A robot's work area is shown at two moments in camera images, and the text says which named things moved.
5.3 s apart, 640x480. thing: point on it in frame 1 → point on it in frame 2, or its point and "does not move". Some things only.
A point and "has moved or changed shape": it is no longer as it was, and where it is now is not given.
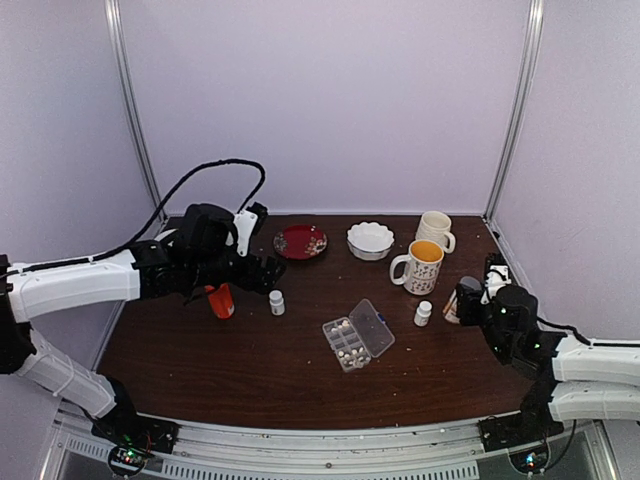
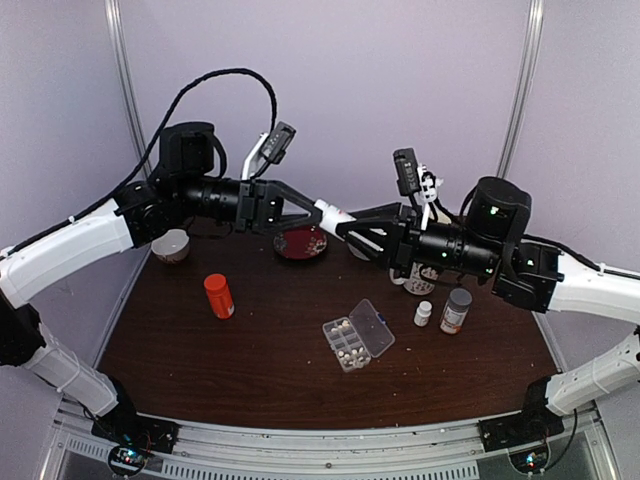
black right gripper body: [468, 308] → [405, 251]
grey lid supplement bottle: [451, 309] has moved or changed shape
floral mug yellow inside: [423, 265] does not move
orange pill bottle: [221, 301] does not move
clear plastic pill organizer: [358, 338] does not move
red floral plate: [299, 242] does not move
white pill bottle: [423, 313] does not move
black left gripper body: [247, 279] → [250, 207]
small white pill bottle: [277, 302] → [331, 217]
